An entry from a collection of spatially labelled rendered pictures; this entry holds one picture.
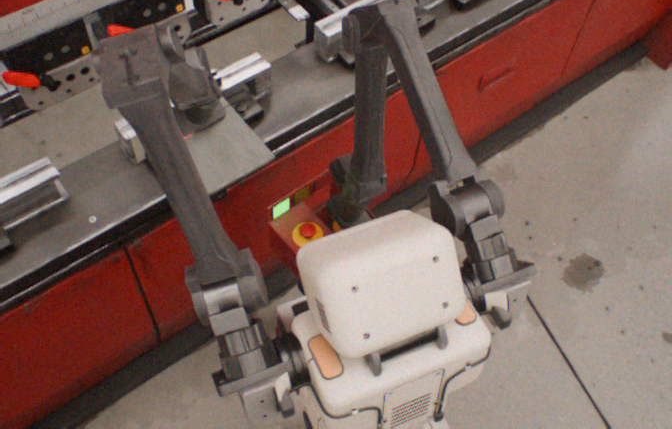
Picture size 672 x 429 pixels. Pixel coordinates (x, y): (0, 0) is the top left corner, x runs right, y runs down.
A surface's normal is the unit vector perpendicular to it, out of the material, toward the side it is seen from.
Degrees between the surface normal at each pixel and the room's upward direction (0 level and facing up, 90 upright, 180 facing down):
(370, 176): 74
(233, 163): 0
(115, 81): 13
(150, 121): 66
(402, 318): 48
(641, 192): 0
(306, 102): 0
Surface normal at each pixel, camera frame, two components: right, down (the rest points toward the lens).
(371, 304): 0.33, 0.20
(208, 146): 0.04, -0.55
